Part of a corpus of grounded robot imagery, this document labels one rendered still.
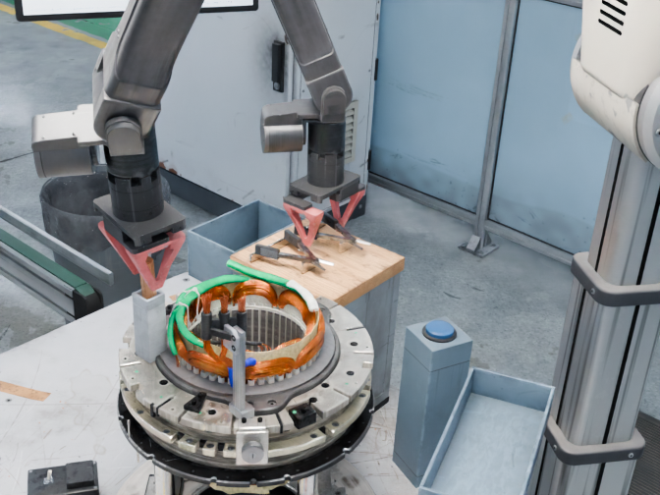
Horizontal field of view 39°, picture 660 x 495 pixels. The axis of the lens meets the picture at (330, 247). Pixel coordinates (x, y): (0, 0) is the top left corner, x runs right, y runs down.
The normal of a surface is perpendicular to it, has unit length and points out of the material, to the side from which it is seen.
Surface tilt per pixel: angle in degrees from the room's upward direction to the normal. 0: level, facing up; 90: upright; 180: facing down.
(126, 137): 120
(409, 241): 0
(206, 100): 90
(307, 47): 89
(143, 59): 113
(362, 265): 0
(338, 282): 0
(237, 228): 90
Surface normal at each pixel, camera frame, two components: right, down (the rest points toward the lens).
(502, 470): 0.05, -0.88
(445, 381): 0.47, 0.44
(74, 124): -0.01, -0.50
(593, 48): -0.98, 0.05
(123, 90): 0.10, 0.85
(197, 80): -0.67, 0.32
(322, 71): 0.14, 0.60
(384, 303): 0.77, 0.33
